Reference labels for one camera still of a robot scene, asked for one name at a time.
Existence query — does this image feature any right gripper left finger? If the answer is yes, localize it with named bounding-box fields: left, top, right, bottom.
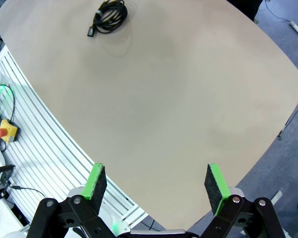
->
left=27, top=162, right=120, bottom=238

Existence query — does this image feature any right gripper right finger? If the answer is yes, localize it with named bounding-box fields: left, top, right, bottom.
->
left=200, top=163, right=289, bottom=238

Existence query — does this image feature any black cable with tie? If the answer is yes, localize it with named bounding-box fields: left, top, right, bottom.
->
left=86, top=0, right=129, bottom=38

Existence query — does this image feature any yellow emergency stop button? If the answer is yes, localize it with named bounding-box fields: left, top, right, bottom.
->
left=0, top=119, right=20, bottom=144

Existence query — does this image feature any white slotted base plate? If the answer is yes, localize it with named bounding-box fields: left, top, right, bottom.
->
left=0, top=44, right=149, bottom=231

